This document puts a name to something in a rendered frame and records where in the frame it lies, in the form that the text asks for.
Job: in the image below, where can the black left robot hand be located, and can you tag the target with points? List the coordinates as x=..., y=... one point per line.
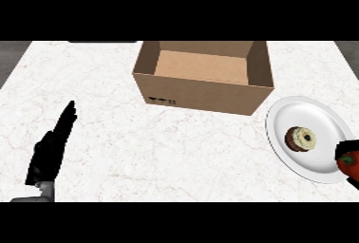
x=49, y=152

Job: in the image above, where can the red bell pepper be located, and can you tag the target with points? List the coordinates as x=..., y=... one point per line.
x=350, y=163

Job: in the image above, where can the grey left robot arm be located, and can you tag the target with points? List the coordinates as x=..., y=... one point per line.
x=44, y=193

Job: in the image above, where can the brown cardboard box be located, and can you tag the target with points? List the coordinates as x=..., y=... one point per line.
x=202, y=79

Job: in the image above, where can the white plate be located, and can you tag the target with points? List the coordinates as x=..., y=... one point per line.
x=306, y=120

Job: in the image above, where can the frosted cupcake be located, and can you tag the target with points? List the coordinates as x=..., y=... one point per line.
x=300, y=139

